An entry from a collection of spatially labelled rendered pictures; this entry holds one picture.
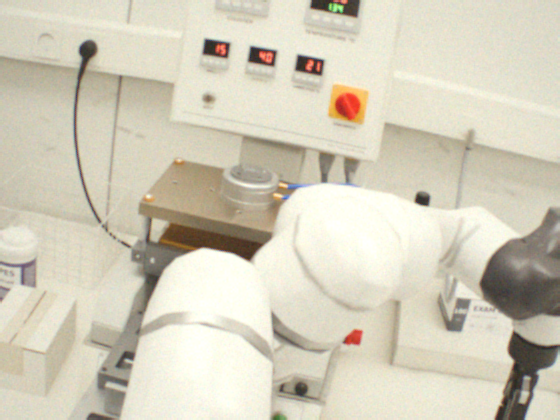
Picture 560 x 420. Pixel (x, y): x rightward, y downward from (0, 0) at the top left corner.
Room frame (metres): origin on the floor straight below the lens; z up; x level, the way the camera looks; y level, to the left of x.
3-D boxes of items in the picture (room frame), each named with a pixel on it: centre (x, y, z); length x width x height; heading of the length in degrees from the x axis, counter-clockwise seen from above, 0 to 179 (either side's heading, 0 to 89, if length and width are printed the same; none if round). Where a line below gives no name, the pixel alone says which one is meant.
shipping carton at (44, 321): (1.15, 0.39, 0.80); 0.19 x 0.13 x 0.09; 175
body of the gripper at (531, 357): (1.01, -0.38, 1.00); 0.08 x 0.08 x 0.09
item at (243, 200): (1.19, 0.03, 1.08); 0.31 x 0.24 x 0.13; 84
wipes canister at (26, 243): (1.32, 0.47, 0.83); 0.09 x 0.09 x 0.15
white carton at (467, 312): (1.49, -0.45, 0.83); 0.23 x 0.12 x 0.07; 95
